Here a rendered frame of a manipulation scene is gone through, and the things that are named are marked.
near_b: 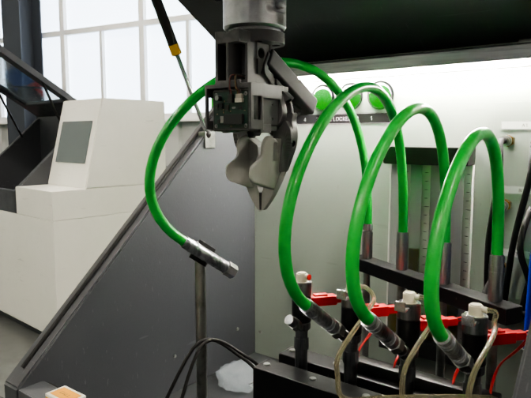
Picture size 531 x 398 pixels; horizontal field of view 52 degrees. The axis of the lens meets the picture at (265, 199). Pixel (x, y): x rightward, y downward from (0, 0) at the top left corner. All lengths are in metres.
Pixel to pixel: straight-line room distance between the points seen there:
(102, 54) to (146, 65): 0.63
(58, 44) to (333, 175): 6.22
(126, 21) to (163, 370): 5.56
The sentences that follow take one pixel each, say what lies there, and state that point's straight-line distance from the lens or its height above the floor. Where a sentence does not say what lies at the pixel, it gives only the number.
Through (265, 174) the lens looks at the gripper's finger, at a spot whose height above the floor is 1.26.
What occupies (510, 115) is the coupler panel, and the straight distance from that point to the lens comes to 0.93.
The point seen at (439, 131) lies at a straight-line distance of 0.74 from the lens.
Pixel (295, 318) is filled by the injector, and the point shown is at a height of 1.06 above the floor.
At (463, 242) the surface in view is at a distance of 0.95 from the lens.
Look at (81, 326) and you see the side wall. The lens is 0.92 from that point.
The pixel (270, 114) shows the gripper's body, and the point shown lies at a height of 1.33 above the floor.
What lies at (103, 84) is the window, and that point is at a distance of 6.49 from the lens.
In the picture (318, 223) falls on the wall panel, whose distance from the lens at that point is 1.08.
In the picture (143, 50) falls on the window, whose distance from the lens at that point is 6.11.
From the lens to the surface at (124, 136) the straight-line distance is 3.72.
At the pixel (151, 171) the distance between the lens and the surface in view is 0.75.
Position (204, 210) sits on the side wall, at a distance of 1.06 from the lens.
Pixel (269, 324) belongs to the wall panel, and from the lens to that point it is 1.21.
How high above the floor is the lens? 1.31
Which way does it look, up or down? 7 degrees down
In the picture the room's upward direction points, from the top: straight up
